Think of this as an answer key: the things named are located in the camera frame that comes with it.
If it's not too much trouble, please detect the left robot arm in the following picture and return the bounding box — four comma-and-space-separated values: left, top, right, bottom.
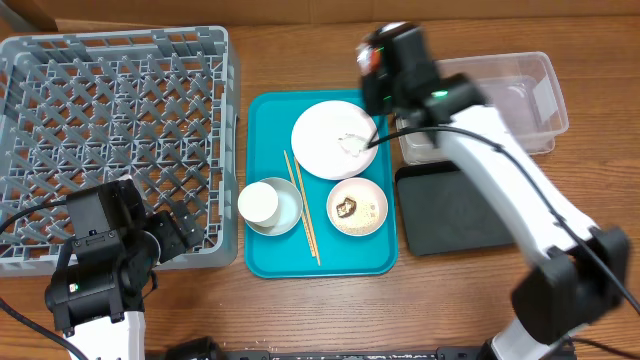
45, 179, 204, 360

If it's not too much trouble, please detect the clear plastic bin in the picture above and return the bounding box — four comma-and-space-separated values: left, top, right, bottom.
393, 51, 570, 166

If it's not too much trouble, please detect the grey dish rack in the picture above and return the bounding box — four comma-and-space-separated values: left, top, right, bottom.
1, 26, 241, 277

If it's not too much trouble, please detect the white tissue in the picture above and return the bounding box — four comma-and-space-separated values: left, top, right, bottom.
337, 133, 369, 157

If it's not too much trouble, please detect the grey bowl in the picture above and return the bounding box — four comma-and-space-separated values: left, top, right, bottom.
244, 177, 301, 236

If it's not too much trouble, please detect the brown food scrap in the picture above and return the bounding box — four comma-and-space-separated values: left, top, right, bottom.
336, 197, 357, 218

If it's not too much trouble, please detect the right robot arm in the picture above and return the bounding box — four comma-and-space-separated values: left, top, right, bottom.
357, 22, 633, 359

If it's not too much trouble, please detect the red snack wrapper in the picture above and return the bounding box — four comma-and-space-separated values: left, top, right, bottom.
356, 44, 380, 76

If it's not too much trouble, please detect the wooden chopstick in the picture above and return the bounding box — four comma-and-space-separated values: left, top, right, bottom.
283, 150, 317, 258
294, 156, 322, 266

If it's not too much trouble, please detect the black tray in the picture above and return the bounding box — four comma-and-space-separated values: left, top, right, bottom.
395, 161, 514, 256

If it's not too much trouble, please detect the teal plastic tray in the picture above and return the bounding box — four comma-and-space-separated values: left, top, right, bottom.
244, 90, 398, 279

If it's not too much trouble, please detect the large white plate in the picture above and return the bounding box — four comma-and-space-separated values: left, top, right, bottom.
291, 100, 378, 180

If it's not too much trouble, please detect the small white bowl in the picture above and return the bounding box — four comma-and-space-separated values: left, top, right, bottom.
326, 177, 389, 237

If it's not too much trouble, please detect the white cup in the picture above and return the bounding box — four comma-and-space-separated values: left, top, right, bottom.
238, 182, 280, 227

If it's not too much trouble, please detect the left wooden chopstick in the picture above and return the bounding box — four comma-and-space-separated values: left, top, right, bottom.
283, 150, 317, 258

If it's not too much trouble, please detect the right wooden chopstick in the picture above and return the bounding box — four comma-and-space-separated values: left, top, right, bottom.
294, 156, 322, 266

